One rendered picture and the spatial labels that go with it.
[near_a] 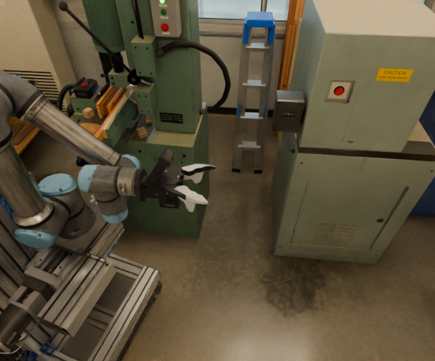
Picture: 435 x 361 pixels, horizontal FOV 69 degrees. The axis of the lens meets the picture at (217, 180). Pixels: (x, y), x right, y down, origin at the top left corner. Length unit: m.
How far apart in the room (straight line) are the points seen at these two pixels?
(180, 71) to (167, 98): 0.16
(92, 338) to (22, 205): 0.92
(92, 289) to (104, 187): 0.53
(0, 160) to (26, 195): 0.14
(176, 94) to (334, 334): 1.52
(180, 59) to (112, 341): 1.34
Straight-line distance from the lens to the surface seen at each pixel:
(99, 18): 1.60
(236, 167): 2.61
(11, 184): 1.01
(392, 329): 2.16
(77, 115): 1.88
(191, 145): 1.63
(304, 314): 2.02
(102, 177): 0.86
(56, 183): 1.21
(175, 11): 1.38
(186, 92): 1.58
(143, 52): 1.45
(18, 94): 0.97
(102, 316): 1.80
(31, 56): 3.25
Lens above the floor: 1.82
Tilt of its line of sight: 45 degrees down
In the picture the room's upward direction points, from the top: straight up
